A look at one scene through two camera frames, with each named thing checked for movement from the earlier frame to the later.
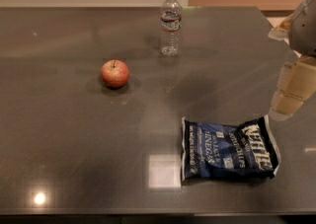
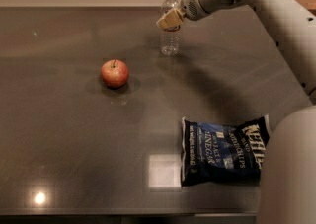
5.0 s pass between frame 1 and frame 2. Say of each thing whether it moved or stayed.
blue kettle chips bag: stayed
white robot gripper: moved
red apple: stayed
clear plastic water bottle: stayed
